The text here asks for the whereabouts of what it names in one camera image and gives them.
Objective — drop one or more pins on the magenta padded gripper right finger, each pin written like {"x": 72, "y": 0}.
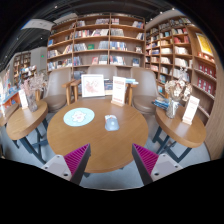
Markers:
{"x": 152, "y": 166}

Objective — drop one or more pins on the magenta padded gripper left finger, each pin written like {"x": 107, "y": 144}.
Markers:
{"x": 70, "y": 167}

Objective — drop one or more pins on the round light blue mouse pad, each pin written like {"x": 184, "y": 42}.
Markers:
{"x": 78, "y": 117}

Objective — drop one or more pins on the round wooden centre table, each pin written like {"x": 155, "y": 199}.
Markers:
{"x": 110, "y": 150}

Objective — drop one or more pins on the round wooden table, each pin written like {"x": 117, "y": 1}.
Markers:
{"x": 110, "y": 150}
{"x": 23, "y": 122}
{"x": 172, "y": 131}

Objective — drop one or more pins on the round wooden right table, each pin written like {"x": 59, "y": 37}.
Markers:
{"x": 172, "y": 131}

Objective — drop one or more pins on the round wooden left table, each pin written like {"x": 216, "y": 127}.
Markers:
{"x": 23, "y": 122}

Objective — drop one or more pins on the stack of books on chair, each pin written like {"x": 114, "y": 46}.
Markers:
{"x": 161, "y": 102}

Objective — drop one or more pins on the white sign card right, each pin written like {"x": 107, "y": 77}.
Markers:
{"x": 191, "y": 109}

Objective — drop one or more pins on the beige armchair left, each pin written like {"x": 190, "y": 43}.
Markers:
{"x": 58, "y": 92}

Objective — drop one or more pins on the beige armchair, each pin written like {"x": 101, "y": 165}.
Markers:
{"x": 108, "y": 71}
{"x": 146, "y": 90}
{"x": 58, "y": 92}

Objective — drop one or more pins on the beige armchair right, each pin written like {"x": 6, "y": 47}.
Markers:
{"x": 146, "y": 90}

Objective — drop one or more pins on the glass vase dried flowers right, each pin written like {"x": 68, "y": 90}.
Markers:
{"x": 177, "y": 90}

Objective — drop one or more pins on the glass vase dried flowers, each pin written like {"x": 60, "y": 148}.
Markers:
{"x": 177, "y": 90}
{"x": 30, "y": 86}

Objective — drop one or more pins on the framed pink picture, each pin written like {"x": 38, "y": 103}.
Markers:
{"x": 92, "y": 85}

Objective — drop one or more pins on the white sign card left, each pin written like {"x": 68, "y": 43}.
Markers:
{"x": 23, "y": 99}

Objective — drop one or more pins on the white standing sign card centre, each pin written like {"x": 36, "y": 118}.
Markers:
{"x": 119, "y": 90}

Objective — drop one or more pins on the glass vase dried flowers left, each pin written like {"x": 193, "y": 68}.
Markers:
{"x": 30, "y": 86}

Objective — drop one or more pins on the beige armchair centre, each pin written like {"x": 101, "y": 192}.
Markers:
{"x": 108, "y": 71}

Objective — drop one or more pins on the large wooden bookshelf centre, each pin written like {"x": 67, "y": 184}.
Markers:
{"x": 97, "y": 39}

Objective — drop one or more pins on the wooden bookshelf right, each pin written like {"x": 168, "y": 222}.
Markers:
{"x": 171, "y": 44}

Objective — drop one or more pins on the yellow poster on shelf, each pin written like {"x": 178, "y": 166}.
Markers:
{"x": 204, "y": 44}

